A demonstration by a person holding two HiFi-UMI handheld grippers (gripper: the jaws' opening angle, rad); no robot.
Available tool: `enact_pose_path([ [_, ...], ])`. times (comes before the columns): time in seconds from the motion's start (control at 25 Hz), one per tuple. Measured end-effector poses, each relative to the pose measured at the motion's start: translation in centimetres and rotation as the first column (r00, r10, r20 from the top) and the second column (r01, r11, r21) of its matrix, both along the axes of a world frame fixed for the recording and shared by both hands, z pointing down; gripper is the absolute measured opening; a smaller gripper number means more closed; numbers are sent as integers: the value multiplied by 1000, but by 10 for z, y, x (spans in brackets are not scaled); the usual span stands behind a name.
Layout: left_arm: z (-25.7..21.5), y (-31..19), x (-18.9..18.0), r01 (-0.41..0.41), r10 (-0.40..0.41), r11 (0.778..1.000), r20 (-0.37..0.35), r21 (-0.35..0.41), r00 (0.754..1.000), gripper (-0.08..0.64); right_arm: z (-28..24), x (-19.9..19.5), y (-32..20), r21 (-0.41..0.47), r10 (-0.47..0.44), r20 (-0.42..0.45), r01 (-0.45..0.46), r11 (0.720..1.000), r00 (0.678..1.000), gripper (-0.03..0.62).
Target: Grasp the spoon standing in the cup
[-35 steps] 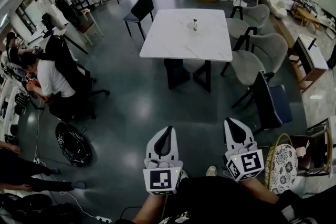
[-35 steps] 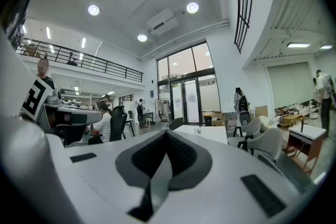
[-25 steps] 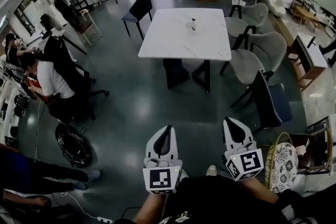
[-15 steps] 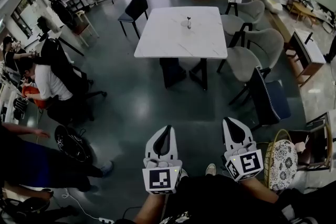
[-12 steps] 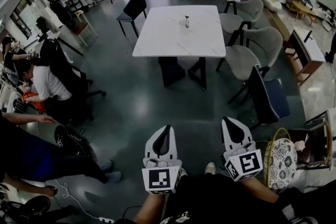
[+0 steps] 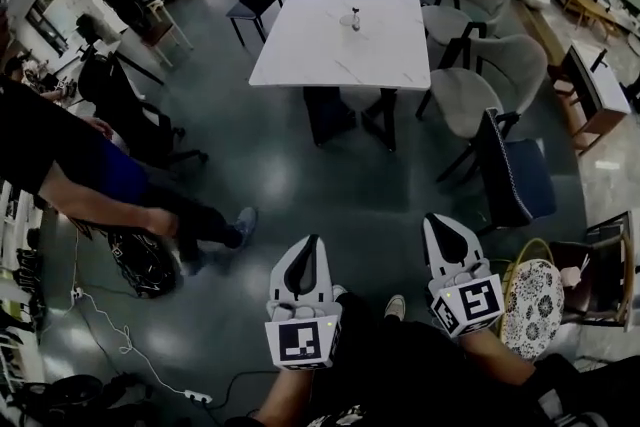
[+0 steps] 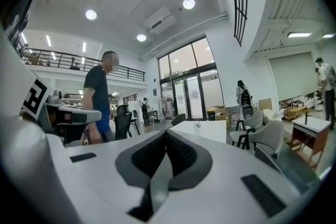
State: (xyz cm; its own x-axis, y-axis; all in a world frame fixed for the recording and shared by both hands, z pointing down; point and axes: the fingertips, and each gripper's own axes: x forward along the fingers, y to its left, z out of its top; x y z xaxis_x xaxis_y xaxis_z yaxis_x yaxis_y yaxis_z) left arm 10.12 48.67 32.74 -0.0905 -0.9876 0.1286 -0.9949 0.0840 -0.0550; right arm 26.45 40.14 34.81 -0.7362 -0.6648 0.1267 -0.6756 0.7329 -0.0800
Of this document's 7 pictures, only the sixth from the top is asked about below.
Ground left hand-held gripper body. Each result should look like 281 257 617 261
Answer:
264 300 346 370

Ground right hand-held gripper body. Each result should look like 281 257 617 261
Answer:
428 259 505 339

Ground person's left forearm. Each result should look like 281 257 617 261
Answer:
254 364 316 424

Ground person's right forearm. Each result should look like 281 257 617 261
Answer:
457 327 539 386

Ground person's right white shoe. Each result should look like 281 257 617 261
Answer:
383 294 407 321

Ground floral cushion chair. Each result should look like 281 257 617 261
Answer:
499 237 566 361

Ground blue cushioned black chair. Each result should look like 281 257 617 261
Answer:
474 107 559 236

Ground small pink box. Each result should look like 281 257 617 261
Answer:
560 266 584 289

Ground person's black clothes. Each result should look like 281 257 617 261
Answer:
209 292 640 427

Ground dark brown wooden chair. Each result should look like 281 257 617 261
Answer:
549 212 640 331

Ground black backpack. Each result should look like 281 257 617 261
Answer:
107 229 179 299

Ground grey upholstered chair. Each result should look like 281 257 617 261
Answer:
415 22 549 184
420 0 514 46

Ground black table legs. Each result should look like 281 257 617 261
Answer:
302 86 399 152

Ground white side table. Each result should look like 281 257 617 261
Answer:
549 39 632 156

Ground black office chair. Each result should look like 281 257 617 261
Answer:
77 54 209 166

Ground wooden stool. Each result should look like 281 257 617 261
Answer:
142 0 195 66

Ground low wooden table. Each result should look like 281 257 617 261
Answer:
562 0 621 41

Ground black cable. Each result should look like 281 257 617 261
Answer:
207 368 279 411

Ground white cable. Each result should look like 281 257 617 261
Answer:
74 289 189 396

